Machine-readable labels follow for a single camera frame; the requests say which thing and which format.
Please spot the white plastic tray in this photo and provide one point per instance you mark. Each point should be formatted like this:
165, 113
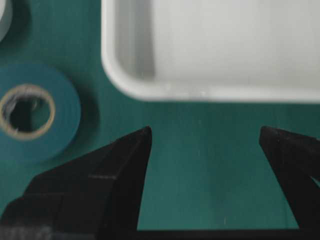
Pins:
240, 51

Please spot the green table cloth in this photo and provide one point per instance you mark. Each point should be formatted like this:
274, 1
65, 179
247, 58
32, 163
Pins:
206, 169

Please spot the white tape roll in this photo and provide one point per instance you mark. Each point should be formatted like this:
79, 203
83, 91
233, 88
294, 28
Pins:
6, 14

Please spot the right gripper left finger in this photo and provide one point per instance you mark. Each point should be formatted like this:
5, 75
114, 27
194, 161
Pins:
88, 198

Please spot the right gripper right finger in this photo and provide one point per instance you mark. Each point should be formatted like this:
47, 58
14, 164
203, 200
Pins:
295, 161

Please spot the green tape roll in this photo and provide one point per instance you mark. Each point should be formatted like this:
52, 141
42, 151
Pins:
40, 112

